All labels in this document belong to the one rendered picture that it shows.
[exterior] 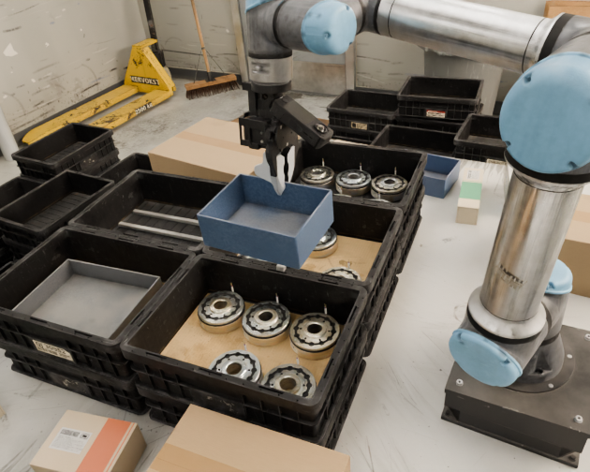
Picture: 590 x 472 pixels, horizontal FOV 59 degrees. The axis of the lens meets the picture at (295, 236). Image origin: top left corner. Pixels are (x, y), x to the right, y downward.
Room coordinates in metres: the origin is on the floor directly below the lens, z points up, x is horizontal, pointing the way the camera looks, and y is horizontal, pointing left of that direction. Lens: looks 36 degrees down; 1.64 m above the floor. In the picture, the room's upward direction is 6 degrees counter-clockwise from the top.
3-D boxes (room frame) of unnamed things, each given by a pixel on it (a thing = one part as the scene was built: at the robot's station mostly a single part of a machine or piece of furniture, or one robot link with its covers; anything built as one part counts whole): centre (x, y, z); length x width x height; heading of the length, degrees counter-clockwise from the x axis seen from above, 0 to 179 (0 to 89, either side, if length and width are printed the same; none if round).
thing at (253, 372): (0.66, 0.14, 0.86); 0.10 x 0.10 x 0.01
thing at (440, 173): (1.53, -0.45, 0.74); 0.20 x 0.15 x 0.07; 54
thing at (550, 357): (0.68, -0.42, 0.85); 0.15 x 0.15 x 0.10
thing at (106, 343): (0.91, 0.47, 0.92); 0.40 x 0.30 x 0.02; 64
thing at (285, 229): (0.80, 0.05, 1.10); 0.20 x 0.15 x 0.07; 60
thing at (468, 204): (1.38, -0.56, 0.73); 0.24 x 0.06 x 0.06; 157
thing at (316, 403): (0.73, 0.11, 0.92); 0.40 x 0.30 x 0.02; 64
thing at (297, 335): (0.74, -0.02, 0.86); 0.10 x 0.10 x 0.01
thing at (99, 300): (0.90, 0.48, 0.85); 0.27 x 0.20 x 0.05; 66
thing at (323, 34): (0.85, -0.08, 1.42); 0.11 x 0.11 x 0.08; 44
